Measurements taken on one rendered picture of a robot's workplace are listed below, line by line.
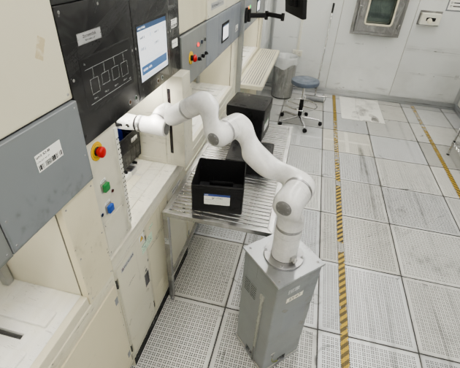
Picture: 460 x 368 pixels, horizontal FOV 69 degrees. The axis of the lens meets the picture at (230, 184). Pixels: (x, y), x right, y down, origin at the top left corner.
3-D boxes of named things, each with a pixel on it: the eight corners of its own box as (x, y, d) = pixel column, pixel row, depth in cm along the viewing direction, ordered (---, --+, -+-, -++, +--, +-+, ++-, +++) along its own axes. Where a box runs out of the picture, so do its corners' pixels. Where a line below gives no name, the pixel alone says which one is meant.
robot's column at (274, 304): (299, 350, 201) (326, 263, 157) (261, 374, 188) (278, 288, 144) (270, 313, 220) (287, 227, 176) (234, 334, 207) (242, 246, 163)
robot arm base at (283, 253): (312, 261, 158) (320, 231, 147) (280, 277, 149) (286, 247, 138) (286, 236, 170) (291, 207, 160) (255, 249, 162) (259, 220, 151)
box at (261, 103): (261, 142, 250) (264, 111, 235) (224, 136, 256) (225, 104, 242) (269, 127, 272) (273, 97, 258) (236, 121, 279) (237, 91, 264)
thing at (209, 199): (190, 210, 183) (190, 185, 173) (199, 181, 206) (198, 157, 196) (242, 215, 182) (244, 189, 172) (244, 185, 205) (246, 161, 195)
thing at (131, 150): (120, 180, 179) (113, 128, 160) (87, 171, 183) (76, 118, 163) (143, 158, 198) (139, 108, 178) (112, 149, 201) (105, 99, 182)
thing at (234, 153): (269, 179, 211) (271, 161, 204) (223, 172, 215) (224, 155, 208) (273, 155, 235) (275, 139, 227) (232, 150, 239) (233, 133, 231)
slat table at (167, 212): (258, 320, 215) (272, 234, 171) (169, 299, 225) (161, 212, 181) (280, 199, 319) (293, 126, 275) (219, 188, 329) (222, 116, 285)
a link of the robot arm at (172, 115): (190, 84, 153) (152, 106, 173) (177, 109, 144) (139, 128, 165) (203, 98, 158) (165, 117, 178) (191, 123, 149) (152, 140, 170)
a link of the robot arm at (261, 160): (293, 217, 139) (307, 198, 150) (310, 203, 130) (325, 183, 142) (207, 134, 143) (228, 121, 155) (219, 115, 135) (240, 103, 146)
